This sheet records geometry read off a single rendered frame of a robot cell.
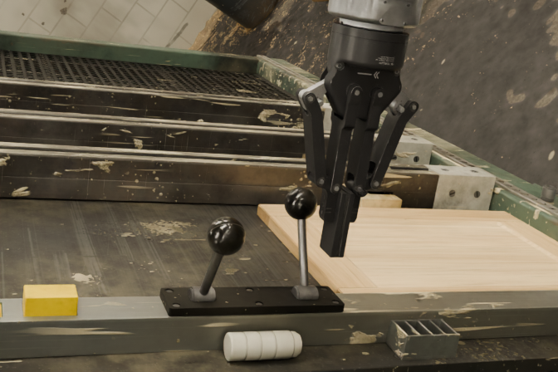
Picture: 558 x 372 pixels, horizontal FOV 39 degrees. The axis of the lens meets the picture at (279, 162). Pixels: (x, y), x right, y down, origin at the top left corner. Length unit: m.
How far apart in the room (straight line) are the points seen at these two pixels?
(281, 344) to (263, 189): 0.52
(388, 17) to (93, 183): 0.65
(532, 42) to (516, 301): 2.38
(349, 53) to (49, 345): 0.40
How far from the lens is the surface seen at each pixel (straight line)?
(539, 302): 1.05
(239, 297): 0.86
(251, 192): 1.31
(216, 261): 0.79
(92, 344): 0.82
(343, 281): 1.03
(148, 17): 6.52
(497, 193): 1.53
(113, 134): 1.46
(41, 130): 1.45
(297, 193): 0.89
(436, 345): 0.92
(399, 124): 0.80
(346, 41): 0.75
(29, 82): 1.75
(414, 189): 1.44
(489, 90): 3.31
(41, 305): 0.80
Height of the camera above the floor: 1.89
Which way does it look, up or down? 26 degrees down
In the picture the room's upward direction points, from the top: 54 degrees counter-clockwise
